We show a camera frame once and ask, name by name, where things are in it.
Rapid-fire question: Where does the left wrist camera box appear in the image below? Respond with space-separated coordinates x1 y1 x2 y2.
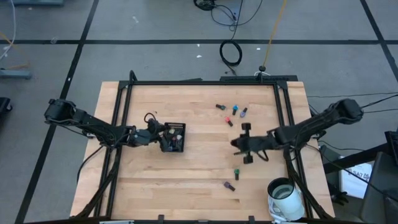
146 118 165 134

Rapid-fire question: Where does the black plastic slotted basket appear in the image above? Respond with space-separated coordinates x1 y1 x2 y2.
161 121 187 153

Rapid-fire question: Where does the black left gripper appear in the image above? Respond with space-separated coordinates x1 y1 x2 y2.
133 127 172 154

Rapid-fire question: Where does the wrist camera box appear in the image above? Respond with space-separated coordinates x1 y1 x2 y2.
146 118 165 134
230 138 246 151

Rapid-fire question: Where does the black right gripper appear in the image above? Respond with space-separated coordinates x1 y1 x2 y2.
241 122 276 165

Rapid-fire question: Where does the grey stand foot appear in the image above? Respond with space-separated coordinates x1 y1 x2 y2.
11 0 65 6
0 68 32 80

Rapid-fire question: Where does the black stand beam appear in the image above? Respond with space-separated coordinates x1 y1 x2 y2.
323 141 398 175

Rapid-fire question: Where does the yellow hanging cable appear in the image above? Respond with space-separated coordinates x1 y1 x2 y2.
262 0 289 68

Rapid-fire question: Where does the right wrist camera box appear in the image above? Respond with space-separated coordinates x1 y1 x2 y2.
230 138 246 151

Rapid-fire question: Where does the coiled black floor cable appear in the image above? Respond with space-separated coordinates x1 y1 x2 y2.
219 39 243 68

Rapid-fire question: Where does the white printed box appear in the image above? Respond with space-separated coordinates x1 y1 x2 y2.
338 161 373 200

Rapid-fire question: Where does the white cylindrical container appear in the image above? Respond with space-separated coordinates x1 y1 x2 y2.
267 177 305 222

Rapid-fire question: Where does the tangled black floor cable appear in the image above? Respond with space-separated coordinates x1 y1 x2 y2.
193 0 264 32

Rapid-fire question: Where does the black aluminium table frame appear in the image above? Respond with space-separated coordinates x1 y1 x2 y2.
73 70 335 224

